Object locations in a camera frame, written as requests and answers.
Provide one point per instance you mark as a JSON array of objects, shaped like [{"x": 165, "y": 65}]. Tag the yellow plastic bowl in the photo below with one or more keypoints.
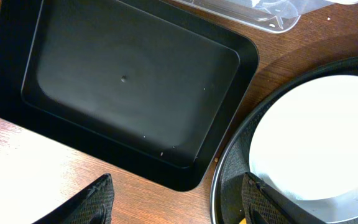
[{"x": 243, "y": 221}]

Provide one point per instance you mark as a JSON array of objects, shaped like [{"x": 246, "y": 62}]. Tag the white ceramic plate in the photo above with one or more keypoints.
[{"x": 306, "y": 147}]

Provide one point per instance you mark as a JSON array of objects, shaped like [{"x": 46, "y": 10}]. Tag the black rectangular waste tray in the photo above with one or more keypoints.
[{"x": 142, "y": 85}]

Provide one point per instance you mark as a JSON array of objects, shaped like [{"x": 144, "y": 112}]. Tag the round black serving tray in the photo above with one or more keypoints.
[{"x": 225, "y": 199}]

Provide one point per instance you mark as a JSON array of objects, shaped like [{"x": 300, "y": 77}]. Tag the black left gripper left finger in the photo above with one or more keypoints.
[{"x": 92, "y": 205}]

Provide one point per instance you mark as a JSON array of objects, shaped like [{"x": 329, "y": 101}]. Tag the clear plastic waste bin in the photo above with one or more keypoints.
[{"x": 272, "y": 16}]

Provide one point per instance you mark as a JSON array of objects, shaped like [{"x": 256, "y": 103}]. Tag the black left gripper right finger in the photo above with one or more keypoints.
[{"x": 263, "y": 204}]

